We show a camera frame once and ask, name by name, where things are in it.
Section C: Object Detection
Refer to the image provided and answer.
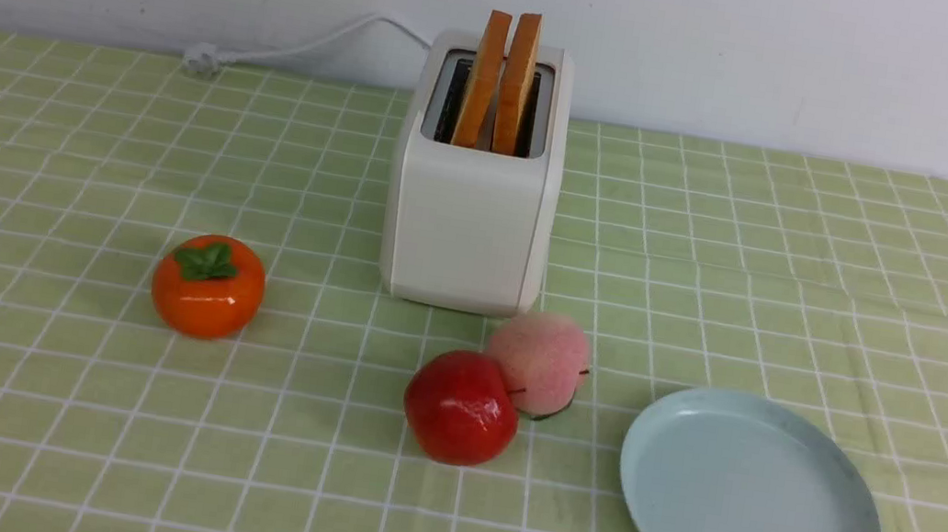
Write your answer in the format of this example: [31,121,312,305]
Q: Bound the toast slice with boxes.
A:
[450,10,514,149]
[491,12,543,156]

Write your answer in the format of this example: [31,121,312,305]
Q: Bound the white two-slot toaster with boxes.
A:
[379,29,575,318]

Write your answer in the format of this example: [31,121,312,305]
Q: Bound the pink peach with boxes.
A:
[484,310,592,422]

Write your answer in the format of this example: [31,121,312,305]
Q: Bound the red apple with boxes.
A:
[403,349,519,468]

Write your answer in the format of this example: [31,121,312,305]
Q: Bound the orange persimmon with green leaf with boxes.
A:
[150,233,267,340]

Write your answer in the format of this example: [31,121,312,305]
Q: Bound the light blue round plate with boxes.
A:
[618,387,882,532]

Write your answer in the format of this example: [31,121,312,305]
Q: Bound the green checkered tablecloth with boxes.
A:
[0,31,948,532]

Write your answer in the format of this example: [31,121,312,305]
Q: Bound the white power cord with plug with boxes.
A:
[181,0,436,106]

